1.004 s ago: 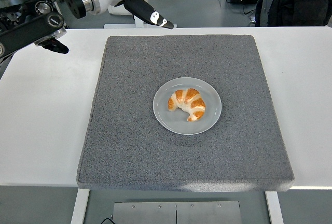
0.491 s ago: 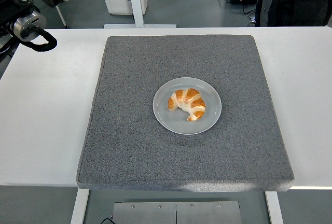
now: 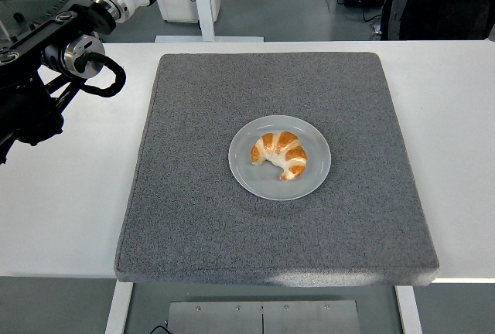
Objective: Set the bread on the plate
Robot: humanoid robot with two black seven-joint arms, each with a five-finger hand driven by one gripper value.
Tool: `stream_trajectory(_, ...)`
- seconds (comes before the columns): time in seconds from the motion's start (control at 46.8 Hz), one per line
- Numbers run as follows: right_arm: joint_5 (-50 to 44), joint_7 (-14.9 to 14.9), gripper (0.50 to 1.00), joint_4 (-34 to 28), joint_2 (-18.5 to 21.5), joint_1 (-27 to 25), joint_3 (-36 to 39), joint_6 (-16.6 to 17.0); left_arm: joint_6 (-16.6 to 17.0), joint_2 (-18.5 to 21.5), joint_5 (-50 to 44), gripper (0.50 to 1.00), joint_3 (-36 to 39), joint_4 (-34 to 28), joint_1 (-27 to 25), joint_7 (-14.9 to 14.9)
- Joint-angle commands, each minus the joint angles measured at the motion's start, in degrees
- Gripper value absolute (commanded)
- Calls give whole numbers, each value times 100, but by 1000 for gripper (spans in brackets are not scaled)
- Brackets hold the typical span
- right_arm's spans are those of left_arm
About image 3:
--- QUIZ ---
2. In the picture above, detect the croissant bread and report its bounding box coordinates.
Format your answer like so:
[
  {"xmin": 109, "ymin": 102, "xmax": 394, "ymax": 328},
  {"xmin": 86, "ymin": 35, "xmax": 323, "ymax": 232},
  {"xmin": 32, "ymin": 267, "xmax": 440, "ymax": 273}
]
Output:
[{"xmin": 250, "ymin": 131, "xmax": 309, "ymax": 182}]

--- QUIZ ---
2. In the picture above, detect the pale grey round plate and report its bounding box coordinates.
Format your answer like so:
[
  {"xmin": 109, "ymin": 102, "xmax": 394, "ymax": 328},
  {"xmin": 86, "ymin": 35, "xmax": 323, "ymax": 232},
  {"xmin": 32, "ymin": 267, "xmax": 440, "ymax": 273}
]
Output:
[{"xmin": 227, "ymin": 114, "xmax": 333, "ymax": 201}]

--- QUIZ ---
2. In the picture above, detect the grey metal plate with screws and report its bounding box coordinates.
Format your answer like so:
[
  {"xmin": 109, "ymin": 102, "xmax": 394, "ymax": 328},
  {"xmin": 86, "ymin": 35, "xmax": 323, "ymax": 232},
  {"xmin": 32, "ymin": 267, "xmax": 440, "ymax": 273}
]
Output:
[{"xmin": 166, "ymin": 299, "xmax": 361, "ymax": 334}]

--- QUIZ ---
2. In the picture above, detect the white column stand with foot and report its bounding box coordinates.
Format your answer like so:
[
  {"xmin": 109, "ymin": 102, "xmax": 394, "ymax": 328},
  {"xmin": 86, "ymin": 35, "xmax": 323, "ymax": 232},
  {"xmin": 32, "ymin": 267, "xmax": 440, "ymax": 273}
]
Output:
[{"xmin": 155, "ymin": 0, "xmax": 265, "ymax": 43}]

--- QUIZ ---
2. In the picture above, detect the grey felt mat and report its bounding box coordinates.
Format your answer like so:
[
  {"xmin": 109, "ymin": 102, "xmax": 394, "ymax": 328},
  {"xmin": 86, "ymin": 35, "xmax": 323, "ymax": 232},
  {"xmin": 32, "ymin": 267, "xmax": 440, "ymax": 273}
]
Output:
[{"xmin": 114, "ymin": 52, "xmax": 441, "ymax": 287}]

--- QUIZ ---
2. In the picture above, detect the person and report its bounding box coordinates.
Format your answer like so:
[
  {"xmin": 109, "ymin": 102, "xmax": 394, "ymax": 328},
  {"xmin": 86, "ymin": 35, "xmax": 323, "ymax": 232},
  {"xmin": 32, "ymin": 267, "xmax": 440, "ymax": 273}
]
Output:
[{"xmin": 381, "ymin": 0, "xmax": 495, "ymax": 41}]

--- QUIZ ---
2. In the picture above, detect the white table leg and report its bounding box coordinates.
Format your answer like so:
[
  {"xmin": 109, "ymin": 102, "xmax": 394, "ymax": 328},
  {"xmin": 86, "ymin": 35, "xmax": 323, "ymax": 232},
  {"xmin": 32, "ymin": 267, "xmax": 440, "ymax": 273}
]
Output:
[
  {"xmin": 104, "ymin": 280, "xmax": 135, "ymax": 334},
  {"xmin": 394, "ymin": 284, "xmax": 423, "ymax": 334}
]

